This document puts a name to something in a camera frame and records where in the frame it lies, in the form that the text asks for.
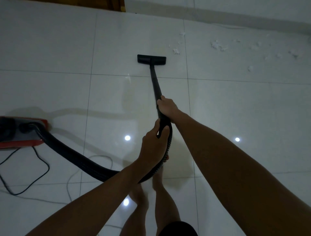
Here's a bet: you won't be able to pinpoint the person's left hand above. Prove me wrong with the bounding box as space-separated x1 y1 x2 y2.
138 118 170 169

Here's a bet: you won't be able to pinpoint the person's right hand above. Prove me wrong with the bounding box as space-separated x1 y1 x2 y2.
156 95 181 124

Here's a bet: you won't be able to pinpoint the red and black vacuum cleaner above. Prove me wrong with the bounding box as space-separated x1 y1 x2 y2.
0 54 173 184

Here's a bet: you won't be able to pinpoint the person's left forearm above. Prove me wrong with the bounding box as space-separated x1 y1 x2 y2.
25 158 154 236

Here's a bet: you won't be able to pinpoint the person's right forearm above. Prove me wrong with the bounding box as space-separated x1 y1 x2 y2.
172 111 311 236

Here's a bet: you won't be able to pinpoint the person's right leg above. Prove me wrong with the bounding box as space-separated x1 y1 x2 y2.
152 167 181 236

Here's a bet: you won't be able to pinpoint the person's leg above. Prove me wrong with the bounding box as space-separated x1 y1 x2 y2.
152 167 181 236
119 183 149 236

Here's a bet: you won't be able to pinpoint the person's left leg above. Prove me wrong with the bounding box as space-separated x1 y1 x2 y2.
119 183 149 236

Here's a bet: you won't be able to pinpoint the scattered white paper scraps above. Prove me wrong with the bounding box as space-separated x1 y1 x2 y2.
168 31 300 73

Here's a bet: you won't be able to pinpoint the black shorts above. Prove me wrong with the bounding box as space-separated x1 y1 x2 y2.
158 220 199 236

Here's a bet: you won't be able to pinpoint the brown wooden door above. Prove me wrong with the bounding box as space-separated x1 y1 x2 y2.
36 0 126 13

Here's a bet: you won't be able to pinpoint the thin white coiled cable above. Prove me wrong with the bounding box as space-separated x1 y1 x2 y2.
66 155 114 203

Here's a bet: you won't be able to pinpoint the black power cord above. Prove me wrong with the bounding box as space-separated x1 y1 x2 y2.
0 146 51 196

